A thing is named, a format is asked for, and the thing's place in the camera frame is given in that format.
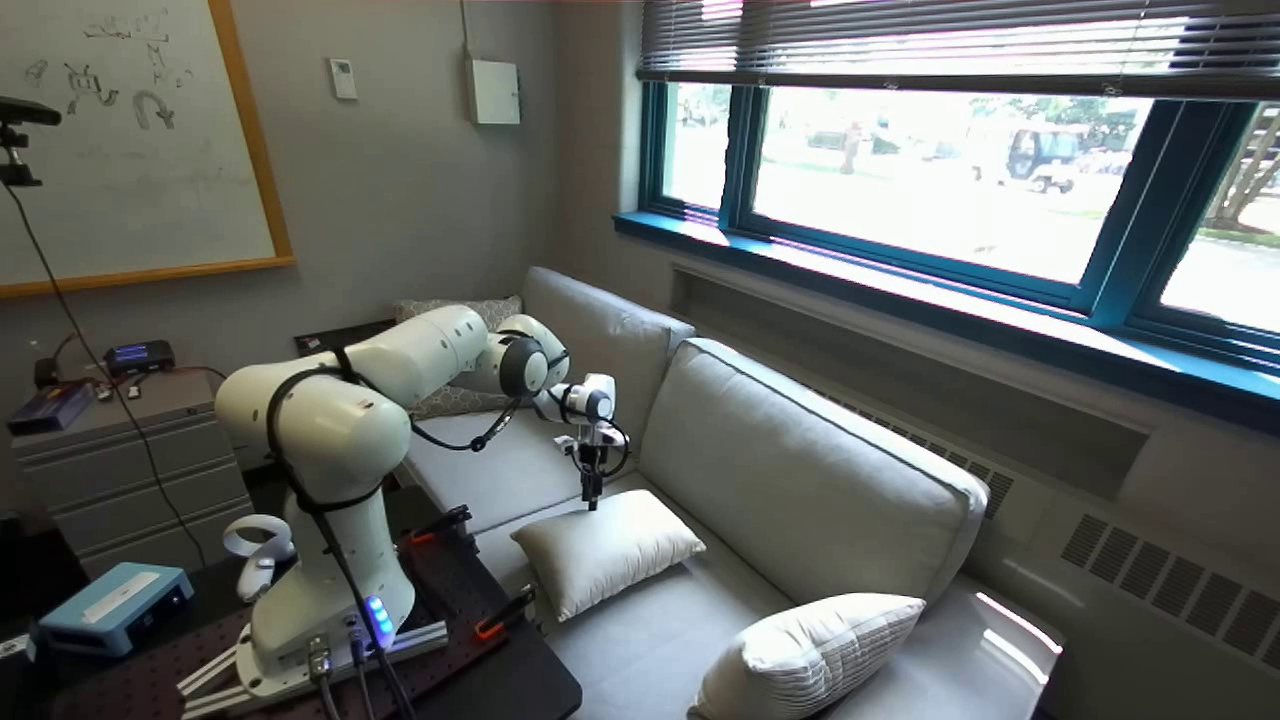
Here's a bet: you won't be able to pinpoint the black camera on stand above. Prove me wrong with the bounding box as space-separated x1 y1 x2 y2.
0 91 69 191

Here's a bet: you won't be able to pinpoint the red black clamp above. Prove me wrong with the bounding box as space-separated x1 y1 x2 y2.
398 501 482 557
470 580 541 648

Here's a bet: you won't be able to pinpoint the blue flat book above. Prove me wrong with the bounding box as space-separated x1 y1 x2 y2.
5 379 110 438

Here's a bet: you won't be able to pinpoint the wide teal framed window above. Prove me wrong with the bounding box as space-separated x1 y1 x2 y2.
612 71 1280 419

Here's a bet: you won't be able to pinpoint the white wall box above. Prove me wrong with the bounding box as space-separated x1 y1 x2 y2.
463 51 530 132

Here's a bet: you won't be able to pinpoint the black robot table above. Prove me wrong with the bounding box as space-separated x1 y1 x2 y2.
0 501 588 720

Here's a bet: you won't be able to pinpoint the small cream pleated pillow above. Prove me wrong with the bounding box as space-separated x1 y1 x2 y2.
688 588 933 720
507 484 714 629

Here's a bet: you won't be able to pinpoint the small black electronic device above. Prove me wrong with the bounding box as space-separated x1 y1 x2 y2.
99 337 182 379

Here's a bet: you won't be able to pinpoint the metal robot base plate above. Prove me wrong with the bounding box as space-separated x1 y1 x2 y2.
172 615 456 711

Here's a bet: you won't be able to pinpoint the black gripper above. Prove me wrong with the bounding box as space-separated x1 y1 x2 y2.
571 426 633 517

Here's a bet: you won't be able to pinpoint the wall vent grille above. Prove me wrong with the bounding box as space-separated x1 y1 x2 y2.
1058 507 1280 671

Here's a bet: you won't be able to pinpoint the light grey fabric couch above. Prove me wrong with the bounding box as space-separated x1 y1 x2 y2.
391 262 1074 720

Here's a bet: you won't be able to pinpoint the wood framed whiteboard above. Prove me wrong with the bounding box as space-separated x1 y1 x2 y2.
0 0 301 305

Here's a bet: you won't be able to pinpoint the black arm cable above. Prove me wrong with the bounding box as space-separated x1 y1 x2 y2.
261 337 597 460

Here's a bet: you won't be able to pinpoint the grey window blinds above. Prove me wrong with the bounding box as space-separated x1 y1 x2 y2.
636 0 1280 103

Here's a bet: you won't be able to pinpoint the white wall thermostat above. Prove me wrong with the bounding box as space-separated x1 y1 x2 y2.
326 51 365 106

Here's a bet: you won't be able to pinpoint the white mug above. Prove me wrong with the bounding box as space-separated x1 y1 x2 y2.
216 507 301 607

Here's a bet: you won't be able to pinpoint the black side table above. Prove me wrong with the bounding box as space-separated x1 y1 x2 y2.
288 315 402 361

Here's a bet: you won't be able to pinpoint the light grey drawer cabinet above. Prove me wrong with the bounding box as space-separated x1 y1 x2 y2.
9 364 261 584

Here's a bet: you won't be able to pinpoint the light blue box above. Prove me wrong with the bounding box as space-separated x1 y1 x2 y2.
33 557 201 661

